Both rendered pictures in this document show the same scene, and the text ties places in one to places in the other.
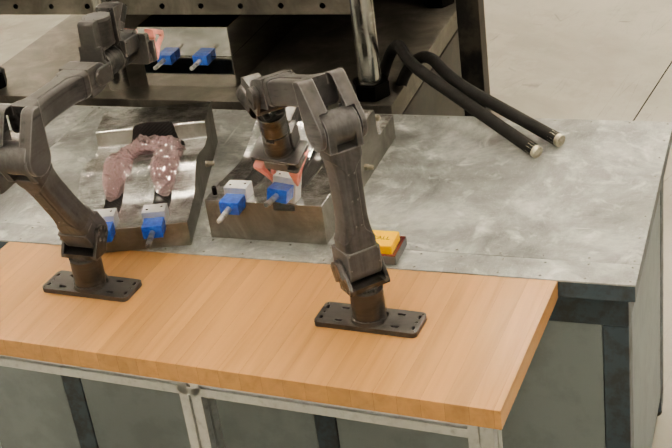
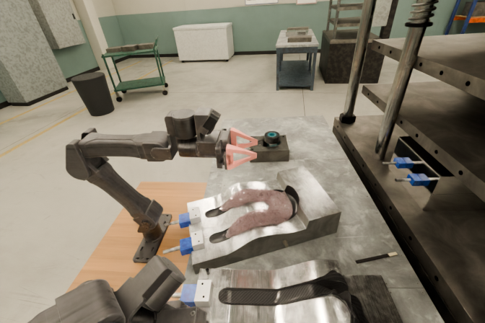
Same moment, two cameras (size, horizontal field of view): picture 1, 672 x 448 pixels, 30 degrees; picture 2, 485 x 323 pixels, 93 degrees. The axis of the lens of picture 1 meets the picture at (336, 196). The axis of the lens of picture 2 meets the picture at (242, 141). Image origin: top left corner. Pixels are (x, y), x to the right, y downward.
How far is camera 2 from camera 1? 2.41 m
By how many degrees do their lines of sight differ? 62
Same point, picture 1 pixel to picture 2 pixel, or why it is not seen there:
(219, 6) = (447, 161)
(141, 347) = not seen: hidden behind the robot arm
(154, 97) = (377, 175)
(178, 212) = (206, 253)
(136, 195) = (225, 219)
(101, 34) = (175, 127)
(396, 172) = not seen: outside the picture
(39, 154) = (75, 169)
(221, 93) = (408, 205)
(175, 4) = (424, 140)
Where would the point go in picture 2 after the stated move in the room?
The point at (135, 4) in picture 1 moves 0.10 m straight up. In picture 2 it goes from (405, 125) to (413, 103)
